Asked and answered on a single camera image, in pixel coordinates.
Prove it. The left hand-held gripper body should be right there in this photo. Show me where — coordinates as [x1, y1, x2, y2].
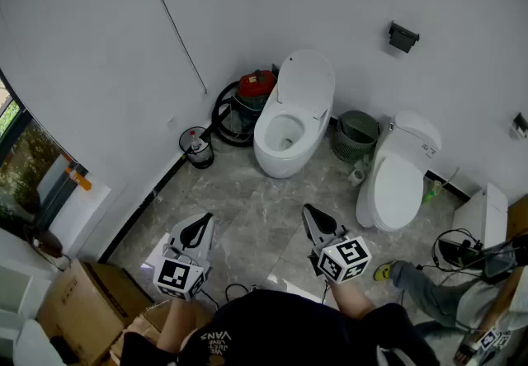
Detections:
[153, 242, 212, 302]

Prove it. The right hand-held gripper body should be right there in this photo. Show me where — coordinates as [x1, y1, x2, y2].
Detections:
[307, 229, 372, 284]

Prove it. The white toilet seat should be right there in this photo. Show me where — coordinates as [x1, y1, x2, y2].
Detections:
[253, 87, 331, 160]

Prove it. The person's right forearm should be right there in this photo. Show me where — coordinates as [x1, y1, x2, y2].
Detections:
[328, 279, 376, 321]

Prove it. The another person's forearm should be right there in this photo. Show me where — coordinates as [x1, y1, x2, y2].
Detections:
[480, 269, 525, 332]

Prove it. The person's left forearm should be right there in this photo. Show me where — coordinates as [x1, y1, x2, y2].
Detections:
[156, 297, 203, 353]

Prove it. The white toilet brush holder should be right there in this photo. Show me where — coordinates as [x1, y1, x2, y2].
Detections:
[347, 153, 372, 187]

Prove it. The white round toilet bowl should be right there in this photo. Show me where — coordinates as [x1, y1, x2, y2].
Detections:
[252, 86, 334, 180]

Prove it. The white toilet with tank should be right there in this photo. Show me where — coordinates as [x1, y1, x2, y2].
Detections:
[355, 110, 442, 232]

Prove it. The white tankless toilet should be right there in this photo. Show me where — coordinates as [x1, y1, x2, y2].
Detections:
[451, 181, 509, 250]

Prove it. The black mesh wastebasket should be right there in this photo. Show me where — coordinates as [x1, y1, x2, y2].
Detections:
[178, 125, 215, 170]

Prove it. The grey-green slatted basket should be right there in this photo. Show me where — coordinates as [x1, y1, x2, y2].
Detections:
[332, 110, 380, 163]

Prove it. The person's black shirt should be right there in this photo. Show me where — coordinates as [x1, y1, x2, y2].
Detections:
[119, 289, 441, 366]

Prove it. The large closed cardboard box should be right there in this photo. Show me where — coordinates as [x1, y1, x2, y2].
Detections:
[35, 259, 153, 366]

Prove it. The green bottle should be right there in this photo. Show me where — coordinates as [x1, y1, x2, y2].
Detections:
[421, 179, 443, 204]

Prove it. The orange tag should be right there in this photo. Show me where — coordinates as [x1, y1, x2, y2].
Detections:
[65, 168, 92, 191]

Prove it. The white cabinet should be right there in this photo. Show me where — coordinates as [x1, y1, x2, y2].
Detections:
[0, 228, 54, 366]

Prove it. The dark framed window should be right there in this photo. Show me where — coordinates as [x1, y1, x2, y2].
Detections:
[0, 75, 90, 233]

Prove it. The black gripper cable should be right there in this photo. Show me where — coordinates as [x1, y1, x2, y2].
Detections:
[200, 282, 252, 311]

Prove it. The black device with cables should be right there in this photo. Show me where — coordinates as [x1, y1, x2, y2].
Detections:
[431, 228, 483, 270]

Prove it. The red vacuum cleaner with hose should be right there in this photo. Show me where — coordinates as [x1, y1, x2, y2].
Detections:
[210, 81, 259, 148]

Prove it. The grey wall cable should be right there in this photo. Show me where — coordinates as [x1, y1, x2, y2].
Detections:
[139, 0, 209, 94]

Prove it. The black wall paper holder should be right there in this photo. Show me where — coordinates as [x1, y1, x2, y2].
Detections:
[387, 20, 421, 54]

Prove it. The small black wall holder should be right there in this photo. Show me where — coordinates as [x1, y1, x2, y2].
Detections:
[511, 111, 528, 138]

